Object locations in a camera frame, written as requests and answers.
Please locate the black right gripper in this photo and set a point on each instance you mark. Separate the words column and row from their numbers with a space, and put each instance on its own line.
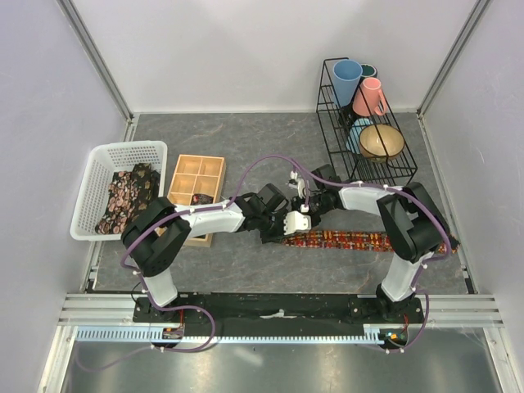
column 315, row 220

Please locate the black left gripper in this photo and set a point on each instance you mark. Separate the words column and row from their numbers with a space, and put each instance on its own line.
column 277, row 237

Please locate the multicolour patchwork tie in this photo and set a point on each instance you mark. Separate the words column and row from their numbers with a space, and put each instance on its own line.
column 344, row 240

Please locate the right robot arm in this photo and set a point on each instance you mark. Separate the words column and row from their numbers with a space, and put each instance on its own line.
column 417, row 231

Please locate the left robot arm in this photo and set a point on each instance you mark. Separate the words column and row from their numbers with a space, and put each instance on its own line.
column 157, row 235

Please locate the light blue cup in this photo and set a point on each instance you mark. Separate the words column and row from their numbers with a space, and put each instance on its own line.
column 352, row 142

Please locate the wooden bowl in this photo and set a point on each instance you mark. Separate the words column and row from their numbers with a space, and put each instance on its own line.
column 381, row 142

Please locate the wooden compartment box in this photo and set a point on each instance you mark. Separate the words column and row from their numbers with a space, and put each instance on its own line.
column 196, row 174

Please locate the pink mug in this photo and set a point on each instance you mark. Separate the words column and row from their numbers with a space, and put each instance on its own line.
column 370, row 99

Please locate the blue plastic cup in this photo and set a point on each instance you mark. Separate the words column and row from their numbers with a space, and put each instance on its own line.
column 346, row 77

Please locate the black gold patterned tie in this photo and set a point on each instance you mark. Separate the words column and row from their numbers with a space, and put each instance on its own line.
column 145, row 185

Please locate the dark green cup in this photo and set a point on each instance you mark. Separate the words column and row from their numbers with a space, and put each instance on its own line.
column 368, row 71

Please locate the floral black pink tie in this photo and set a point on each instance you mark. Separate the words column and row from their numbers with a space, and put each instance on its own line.
column 123, row 193

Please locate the white plastic basket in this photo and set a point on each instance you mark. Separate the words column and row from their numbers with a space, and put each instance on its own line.
column 103, row 162

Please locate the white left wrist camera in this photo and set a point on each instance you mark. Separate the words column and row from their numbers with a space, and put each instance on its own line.
column 296, row 222

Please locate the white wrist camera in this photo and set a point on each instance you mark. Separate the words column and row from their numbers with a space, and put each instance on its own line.
column 298, row 183
column 296, row 222

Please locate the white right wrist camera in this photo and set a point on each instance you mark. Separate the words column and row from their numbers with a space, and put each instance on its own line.
column 298, row 183

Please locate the black wire rack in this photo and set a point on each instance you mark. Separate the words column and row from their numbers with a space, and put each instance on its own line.
column 335, row 123

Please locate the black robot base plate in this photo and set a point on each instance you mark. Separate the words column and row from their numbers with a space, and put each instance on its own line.
column 236, row 308

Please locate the slotted cable duct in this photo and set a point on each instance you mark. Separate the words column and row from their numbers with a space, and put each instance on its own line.
column 262, row 332

